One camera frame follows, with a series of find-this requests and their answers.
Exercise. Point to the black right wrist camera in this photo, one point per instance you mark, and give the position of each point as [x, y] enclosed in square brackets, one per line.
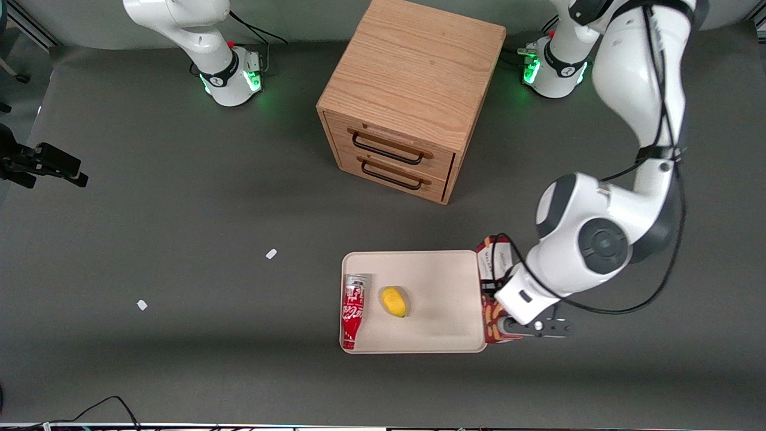
[57, 160]

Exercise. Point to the red cookie box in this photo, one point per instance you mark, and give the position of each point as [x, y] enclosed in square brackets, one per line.
[494, 257]

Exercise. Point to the aluminium frame rail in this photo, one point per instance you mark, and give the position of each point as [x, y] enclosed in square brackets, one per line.
[31, 24]

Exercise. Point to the red cola bottle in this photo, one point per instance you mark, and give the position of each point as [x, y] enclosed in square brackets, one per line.
[353, 311]

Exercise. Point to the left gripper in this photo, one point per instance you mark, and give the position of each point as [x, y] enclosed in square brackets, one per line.
[492, 286]

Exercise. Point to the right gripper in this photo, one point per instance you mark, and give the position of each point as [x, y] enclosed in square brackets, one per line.
[8, 145]

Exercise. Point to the black caster foot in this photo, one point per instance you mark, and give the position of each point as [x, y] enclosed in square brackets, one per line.
[23, 78]

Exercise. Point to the wooden two-drawer cabinet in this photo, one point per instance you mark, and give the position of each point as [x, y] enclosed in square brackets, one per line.
[413, 66]

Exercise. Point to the beige rectangular tray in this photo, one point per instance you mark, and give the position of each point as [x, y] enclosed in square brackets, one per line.
[443, 299]

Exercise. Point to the yellow mango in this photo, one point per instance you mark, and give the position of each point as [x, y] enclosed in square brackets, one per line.
[393, 301]

